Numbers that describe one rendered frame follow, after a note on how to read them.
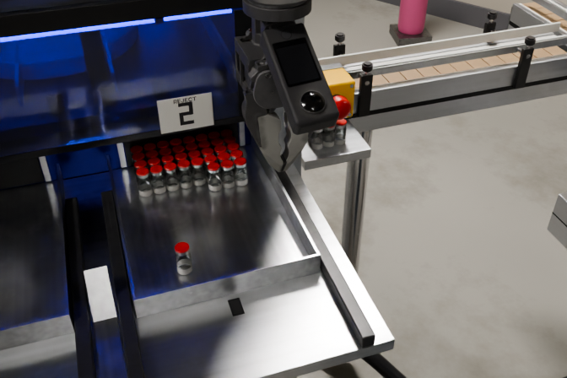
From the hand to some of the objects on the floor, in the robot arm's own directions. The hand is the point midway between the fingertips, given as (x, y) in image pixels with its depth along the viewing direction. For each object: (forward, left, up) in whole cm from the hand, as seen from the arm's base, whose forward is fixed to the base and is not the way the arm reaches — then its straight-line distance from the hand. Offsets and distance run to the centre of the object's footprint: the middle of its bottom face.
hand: (283, 165), depth 74 cm
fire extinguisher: (+107, -258, -110) cm, 300 cm away
